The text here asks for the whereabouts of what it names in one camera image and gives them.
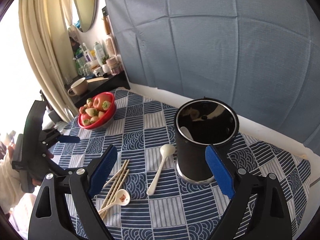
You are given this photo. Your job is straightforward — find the small spoon with cat bowl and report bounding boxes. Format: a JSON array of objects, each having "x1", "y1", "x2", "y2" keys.
[{"x1": 98, "y1": 189, "x2": 131, "y2": 215}]

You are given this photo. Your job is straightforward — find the plain white ceramic spoon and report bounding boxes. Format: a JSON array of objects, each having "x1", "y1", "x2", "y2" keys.
[{"x1": 146, "y1": 144, "x2": 176, "y2": 196}]

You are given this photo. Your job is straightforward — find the white spoon with cat handle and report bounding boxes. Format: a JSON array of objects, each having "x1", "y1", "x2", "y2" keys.
[{"x1": 180, "y1": 126, "x2": 193, "y2": 141}]

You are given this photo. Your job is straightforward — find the white sleeve left forearm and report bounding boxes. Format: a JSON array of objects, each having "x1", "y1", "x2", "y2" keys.
[{"x1": 0, "y1": 150, "x2": 25, "y2": 215}]

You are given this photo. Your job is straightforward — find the person's left hand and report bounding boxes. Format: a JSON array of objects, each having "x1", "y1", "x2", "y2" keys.
[{"x1": 7, "y1": 143, "x2": 54, "y2": 186}]

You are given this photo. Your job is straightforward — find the red bowl of fruit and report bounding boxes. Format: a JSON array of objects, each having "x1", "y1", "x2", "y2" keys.
[{"x1": 78, "y1": 92, "x2": 116, "y2": 130}]

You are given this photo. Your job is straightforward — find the beige ceramic mug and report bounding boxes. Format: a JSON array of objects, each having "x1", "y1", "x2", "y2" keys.
[{"x1": 67, "y1": 77, "x2": 88, "y2": 97}]

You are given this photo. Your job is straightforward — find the black side shelf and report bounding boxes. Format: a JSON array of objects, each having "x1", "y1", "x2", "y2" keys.
[{"x1": 71, "y1": 72, "x2": 131, "y2": 108}]

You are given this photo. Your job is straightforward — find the blue patterned tablecloth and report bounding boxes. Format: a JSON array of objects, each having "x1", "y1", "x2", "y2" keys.
[{"x1": 51, "y1": 89, "x2": 311, "y2": 239}]

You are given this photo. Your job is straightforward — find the green bottle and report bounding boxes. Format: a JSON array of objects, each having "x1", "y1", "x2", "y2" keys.
[{"x1": 74, "y1": 53, "x2": 86, "y2": 76}]

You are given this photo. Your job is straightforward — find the pink jar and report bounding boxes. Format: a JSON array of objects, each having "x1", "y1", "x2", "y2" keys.
[{"x1": 106, "y1": 57, "x2": 123, "y2": 76}]

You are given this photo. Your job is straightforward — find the white lotion bottle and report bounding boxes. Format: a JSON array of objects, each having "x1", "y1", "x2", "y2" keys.
[{"x1": 94, "y1": 42, "x2": 105, "y2": 62}]

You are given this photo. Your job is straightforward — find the black cylindrical utensil holder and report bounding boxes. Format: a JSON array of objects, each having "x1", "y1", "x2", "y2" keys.
[{"x1": 174, "y1": 97, "x2": 240, "y2": 184}]

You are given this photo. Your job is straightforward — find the cream curtain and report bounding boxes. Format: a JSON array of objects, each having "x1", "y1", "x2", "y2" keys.
[{"x1": 18, "y1": 0, "x2": 78, "y2": 122}]

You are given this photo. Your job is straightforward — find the round wall mirror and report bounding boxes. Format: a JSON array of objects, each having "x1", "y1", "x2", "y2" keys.
[{"x1": 73, "y1": 0, "x2": 98, "y2": 33}]

